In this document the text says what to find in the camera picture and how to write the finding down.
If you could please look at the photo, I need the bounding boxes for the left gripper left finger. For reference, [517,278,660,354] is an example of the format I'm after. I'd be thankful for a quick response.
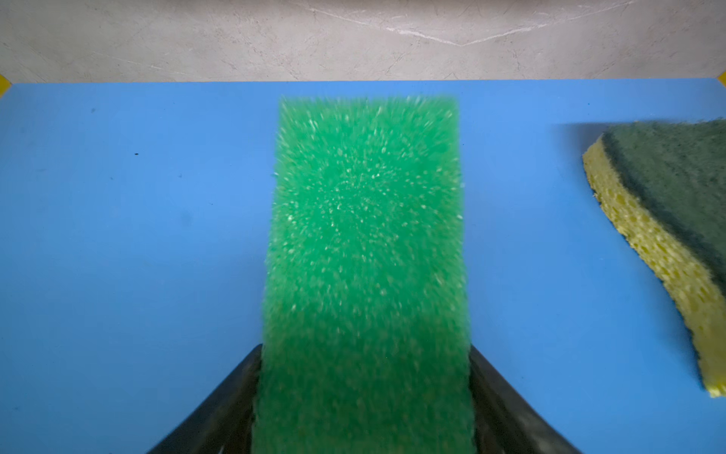
[149,345,262,454]

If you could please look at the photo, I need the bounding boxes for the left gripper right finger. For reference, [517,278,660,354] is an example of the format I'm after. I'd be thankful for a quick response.
[469,347,580,454]

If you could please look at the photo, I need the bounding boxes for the bright green sponge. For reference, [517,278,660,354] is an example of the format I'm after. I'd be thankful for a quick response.
[251,96,476,453]

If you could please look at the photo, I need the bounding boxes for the dark green sponge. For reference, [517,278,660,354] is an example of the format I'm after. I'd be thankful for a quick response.
[582,118,725,397]

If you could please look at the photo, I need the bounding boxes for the yellow shelf pink blue boards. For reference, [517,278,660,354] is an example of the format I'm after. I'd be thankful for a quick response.
[1,79,725,453]

